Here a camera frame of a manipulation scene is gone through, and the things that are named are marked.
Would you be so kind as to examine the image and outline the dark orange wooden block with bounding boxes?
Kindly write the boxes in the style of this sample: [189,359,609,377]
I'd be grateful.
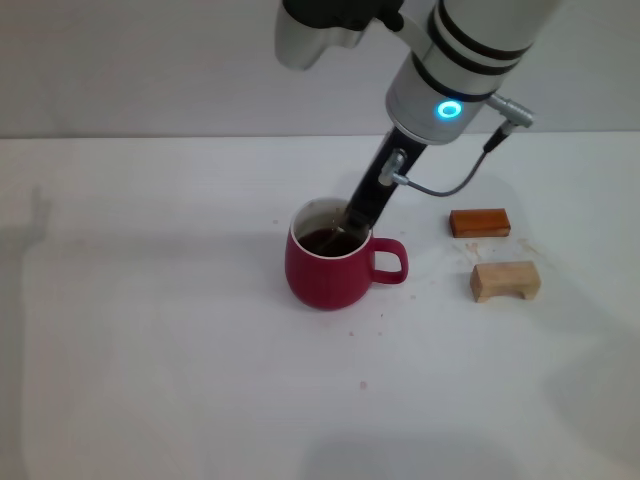
[448,208,513,239]

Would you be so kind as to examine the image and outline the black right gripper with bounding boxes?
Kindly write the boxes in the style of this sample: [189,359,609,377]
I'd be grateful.
[343,126,429,236]

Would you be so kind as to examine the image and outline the blue handled metal spoon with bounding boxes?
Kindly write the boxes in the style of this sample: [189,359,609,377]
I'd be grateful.
[318,208,352,252]

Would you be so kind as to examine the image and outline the red ceramic mug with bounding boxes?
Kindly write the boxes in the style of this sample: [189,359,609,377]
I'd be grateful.
[284,196,410,312]

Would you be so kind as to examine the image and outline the light wooden arch block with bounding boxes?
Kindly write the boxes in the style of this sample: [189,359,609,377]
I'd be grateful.
[469,260,543,304]

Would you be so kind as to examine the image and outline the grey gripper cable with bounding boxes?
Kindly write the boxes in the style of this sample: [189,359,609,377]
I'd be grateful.
[378,92,536,198]

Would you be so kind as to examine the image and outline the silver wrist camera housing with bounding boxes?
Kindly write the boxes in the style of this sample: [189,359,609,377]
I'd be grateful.
[274,0,407,72]

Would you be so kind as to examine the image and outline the dark coffee liquid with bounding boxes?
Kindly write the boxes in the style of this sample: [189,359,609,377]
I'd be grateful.
[298,227,365,259]

